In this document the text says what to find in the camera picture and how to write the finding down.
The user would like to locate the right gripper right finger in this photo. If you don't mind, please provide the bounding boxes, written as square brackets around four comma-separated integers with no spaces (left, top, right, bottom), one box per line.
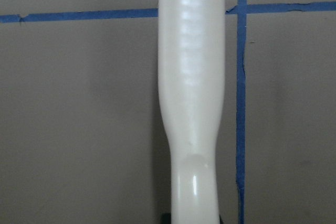
[219,216,224,224]

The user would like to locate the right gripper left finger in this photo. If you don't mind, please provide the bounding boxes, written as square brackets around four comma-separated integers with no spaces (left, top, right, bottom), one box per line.
[160,214,171,224]

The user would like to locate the beige hand brush black bristles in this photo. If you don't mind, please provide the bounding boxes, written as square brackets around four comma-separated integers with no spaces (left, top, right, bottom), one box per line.
[158,0,225,223]

